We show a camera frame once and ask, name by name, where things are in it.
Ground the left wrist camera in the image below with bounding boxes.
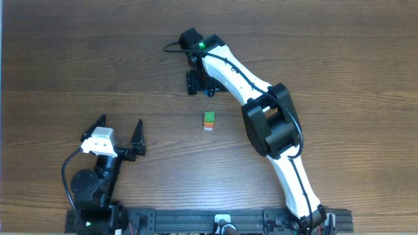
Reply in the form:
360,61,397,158
80,126,118,158

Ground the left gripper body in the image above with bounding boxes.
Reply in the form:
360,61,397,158
114,147,138,163

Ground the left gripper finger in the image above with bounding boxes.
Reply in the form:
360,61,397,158
130,118,147,157
80,114,107,142

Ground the mounting rail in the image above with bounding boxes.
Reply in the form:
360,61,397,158
64,208,355,235

